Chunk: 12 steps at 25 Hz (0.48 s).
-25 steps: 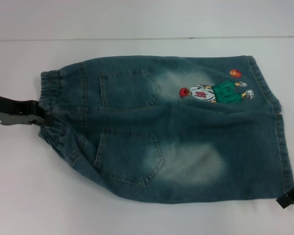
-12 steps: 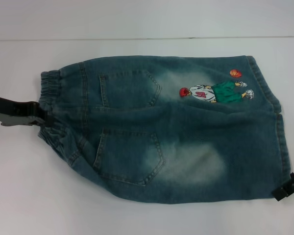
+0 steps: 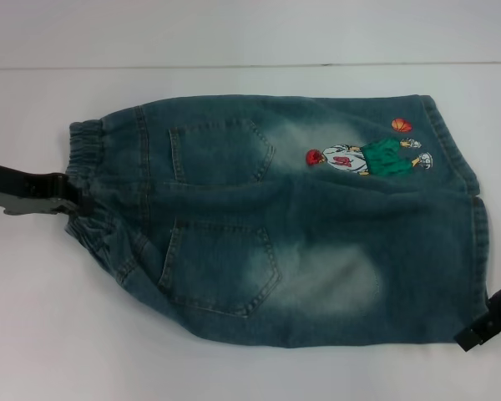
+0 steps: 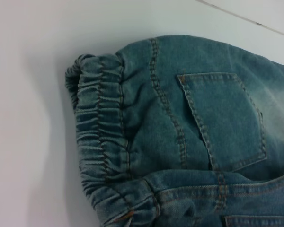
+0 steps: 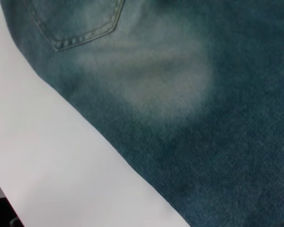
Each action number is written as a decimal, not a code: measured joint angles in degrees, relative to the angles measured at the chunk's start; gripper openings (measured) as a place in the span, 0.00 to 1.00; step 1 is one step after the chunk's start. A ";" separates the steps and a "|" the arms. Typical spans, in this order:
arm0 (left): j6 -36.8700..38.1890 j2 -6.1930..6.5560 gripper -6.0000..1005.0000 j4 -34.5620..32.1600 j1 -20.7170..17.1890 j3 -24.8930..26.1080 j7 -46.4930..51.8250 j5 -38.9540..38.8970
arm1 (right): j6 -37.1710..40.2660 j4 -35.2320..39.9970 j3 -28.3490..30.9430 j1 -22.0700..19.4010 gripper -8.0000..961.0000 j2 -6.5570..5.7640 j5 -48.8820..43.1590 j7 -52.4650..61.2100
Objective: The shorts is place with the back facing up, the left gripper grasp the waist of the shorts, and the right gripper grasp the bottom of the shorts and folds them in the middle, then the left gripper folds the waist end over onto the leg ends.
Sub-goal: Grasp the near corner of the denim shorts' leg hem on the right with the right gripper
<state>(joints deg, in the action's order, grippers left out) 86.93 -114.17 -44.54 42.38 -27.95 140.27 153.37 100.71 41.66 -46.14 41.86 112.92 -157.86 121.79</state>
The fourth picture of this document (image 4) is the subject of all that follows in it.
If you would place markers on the blue denim shorts with embroidery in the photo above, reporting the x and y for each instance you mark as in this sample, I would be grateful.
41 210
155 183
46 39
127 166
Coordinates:
180 132

